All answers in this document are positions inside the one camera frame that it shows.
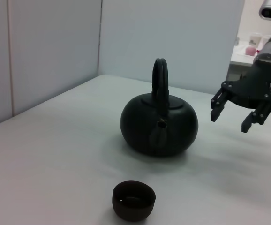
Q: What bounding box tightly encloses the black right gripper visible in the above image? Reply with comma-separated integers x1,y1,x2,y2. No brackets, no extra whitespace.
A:
210,60,271,134

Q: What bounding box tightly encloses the black round teapot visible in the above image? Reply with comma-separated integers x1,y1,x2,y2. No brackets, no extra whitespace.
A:
120,58,199,158

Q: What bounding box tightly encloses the small dark teacup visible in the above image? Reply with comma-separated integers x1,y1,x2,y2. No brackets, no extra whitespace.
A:
112,180,157,221

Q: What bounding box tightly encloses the white background counter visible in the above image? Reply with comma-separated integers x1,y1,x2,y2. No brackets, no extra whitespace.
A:
229,44,265,71

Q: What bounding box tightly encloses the white printed paper cup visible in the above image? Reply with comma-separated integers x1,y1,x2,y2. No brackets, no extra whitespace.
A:
249,33,262,47

